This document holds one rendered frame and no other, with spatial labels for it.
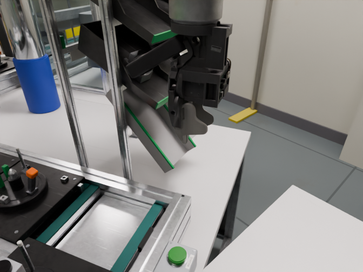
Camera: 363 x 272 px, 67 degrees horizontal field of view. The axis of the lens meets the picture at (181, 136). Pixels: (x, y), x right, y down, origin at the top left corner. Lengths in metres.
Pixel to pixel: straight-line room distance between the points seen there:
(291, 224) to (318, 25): 2.29
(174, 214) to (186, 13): 0.49
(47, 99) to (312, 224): 1.27
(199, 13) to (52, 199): 0.61
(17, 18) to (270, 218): 1.27
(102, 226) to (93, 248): 0.07
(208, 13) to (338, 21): 2.52
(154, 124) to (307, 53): 2.35
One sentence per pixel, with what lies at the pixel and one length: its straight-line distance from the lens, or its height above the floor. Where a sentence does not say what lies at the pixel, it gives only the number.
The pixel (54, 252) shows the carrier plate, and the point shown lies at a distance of 0.69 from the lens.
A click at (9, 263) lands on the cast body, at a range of 0.55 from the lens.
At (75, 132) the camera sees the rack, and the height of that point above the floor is 1.07.
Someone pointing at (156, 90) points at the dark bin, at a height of 1.21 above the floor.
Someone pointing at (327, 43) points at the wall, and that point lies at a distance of 2.92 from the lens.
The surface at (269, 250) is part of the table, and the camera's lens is 0.81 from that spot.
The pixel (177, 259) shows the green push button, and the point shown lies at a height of 0.97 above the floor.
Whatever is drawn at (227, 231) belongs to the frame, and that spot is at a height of 0.22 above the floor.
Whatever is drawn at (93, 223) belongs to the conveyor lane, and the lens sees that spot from 0.79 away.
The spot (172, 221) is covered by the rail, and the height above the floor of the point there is 0.96.
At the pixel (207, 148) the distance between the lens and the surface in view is 1.12.
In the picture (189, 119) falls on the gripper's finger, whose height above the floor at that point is 1.28.
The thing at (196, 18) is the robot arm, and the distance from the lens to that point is 0.39.
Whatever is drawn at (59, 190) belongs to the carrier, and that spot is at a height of 0.97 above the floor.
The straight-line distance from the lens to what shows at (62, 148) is 1.22.
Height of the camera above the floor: 1.49
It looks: 32 degrees down
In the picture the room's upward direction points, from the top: straight up
